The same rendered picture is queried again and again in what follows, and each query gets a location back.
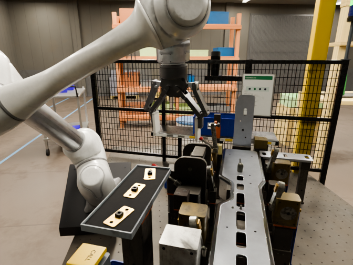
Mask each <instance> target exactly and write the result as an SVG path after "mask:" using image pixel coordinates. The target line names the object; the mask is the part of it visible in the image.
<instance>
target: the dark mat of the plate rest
mask: <svg viewBox="0 0 353 265"><path fill-rule="evenodd" d="M146 169H151V168H149V167H140V166H138V167H137V168H136V169H135V170H134V171H133V172H132V173H131V174H130V176H129V177H128V178H127V179H126V180H125V181H124V182H123V183H122V184H121V185H120V186H119V187H118V188H117V189H116V191H115V192H114V193H113V194H112V195H111V196H110V197H109V198H108V199H107V200H106V201H105V202H104V203H103V204H102V206H101V207H100V208H99V209H98V210H97V211H96V212H95V213H94V214H93V215H92V216H91V217H90V218H89V220H88V221H87V222H86V223H85V224H86V225H91V226H97V227H103V228H109V229H115V230H121V231H126V232H131V231H132V229H133V228H134V226H135V224H136V223H137V221H138V220H139V218H140V216H141V215H142V213H143V211H144V210H145V208H146V206H147V205H148V203H149V202H150V200H151V198H152V197H153V195H154V194H155V192H156V190H157V189H158V187H159V185H160V184H161V182H162V180H163V179H164V177H165V176H166V174H167V173H168V171H169V170H168V169H159V168H155V180H144V174H145V170H146ZM136 183H138V184H144V185H145V187H144V188H143V189H142V190H141V191H140V193H139V194H138V195H137V196H136V197H135V198H134V199H132V198H126V197H124V196H123V195H124V194H125V193H126V192H127V191H128V190H129V189H130V188H131V187H132V186H133V185H134V184H136ZM123 206H127V207H129V208H132V209H134V212H132V213H131V214H130V215H129V216H127V217H126V218H125V219H124V220H123V221H122V222H120V223H119V224H118V225H117V226H116V227H114V228H112V227H110V226H108V225H105V224H103V222H104V221H105V220H106V219H108V218H109V217H110V216H112V215H113V214H114V213H115V212H117V211H118V210H119V209H120V208H122V207H123Z"/></svg>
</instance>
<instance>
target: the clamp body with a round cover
mask: <svg viewBox="0 0 353 265"><path fill-rule="evenodd" d="M207 211H208V206H207V205H204V204H200V203H192V202H183V203H182V205H181V207H180V210H179V218H178V223H179V226H182V227H188V228H189V227H190V226H189V217H190V216H198V219H200V222H201V227H202V228H201V230H202V231H201V234H202V239H203V244H204V246H205V241H206V235H207Z"/></svg>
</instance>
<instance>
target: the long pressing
mask: <svg viewBox="0 0 353 265"><path fill-rule="evenodd" d="M239 159H241V162H242V163H243V165H244V169H243V172H237V165H238V163H239ZM249 175H250V176H249ZM237 176H242V177H243V180H242V181H241V180H237ZM219 178H220V179H221V180H223V181H225V182H226V183H228V184H229V185H230V186H231V188H230V197H229V198H228V199H227V200H224V201H222V202H219V203H218V204H217V205H216V211H215V218H214V225H213V232H212V239H211V246H210V253H209V260H208V264H207V265H236V256H244V257H246V259H247V265H275V262H274V257H273V251H272V245H271V239H270V235H269V229H268V223H267V218H266V212H265V206H264V200H263V194H262V187H263V186H264V185H265V183H266V180H265V176H264V171H263V166H262V162H261V157H260V154H259V152H257V151H252V150H239V149H227V148H224V149H223V153H222V159H221V165H220V171H219ZM250 183H251V184H250ZM238 184H239V185H243V186H244V190H238V189H237V185H238ZM238 193H239V194H243V195H244V207H242V210H240V209H239V208H240V207H238V206H237V194H238ZM232 206H233V207H234V209H232ZM237 212H242V213H245V230H240V229H237V227H236V214H237ZM227 227H228V228H227ZM254 231H256V232H254ZM238 232H239V233H244V234H245V235H246V248H239V247H237V246H236V234H237V233H238Z"/></svg>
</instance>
